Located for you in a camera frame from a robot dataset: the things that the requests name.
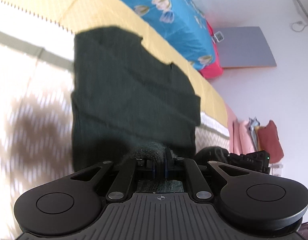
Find dark green knit sweater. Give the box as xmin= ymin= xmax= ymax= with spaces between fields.
xmin=70 ymin=25 xmax=202 ymax=193

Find hanging pink orange clothes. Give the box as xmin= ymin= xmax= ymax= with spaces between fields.
xmin=226 ymin=106 xmax=284 ymax=164

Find red blanket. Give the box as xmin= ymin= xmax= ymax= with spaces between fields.
xmin=199 ymin=21 xmax=223 ymax=80

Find small white thermometer display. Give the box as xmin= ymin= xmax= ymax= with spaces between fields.
xmin=213 ymin=31 xmax=224 ymax=43

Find blue floral quilt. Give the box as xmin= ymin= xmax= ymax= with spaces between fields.
xmin=121 ymin=0 xmax=214 ymax=70

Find beige yellow zigzag bed sheet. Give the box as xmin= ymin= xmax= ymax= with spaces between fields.
xmin=0 ymin=0 xmax=230 ymax=239

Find grey panel on wall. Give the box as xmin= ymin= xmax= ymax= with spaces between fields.
xmin=214 ymin=27 xmax=277 ymax=68

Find white wall cable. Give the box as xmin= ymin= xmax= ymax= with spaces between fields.
xmin=289 ymin=0 xmax=308 ymax=33

